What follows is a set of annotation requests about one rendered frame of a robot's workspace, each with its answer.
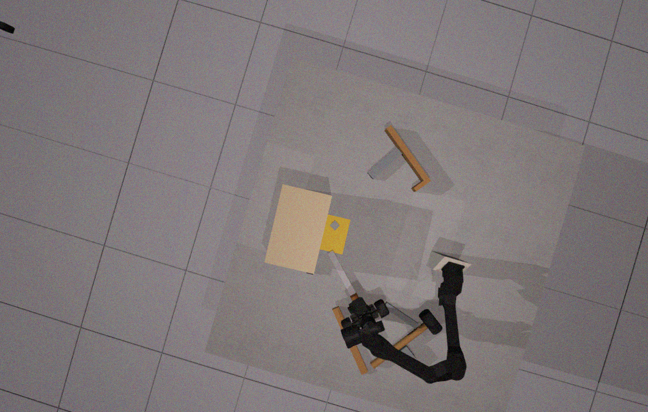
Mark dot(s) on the tan l-shaped wooden stick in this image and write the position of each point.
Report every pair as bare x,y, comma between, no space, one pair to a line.
409,158

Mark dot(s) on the brown cylinder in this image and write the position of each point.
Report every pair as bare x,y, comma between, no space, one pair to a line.
343,276

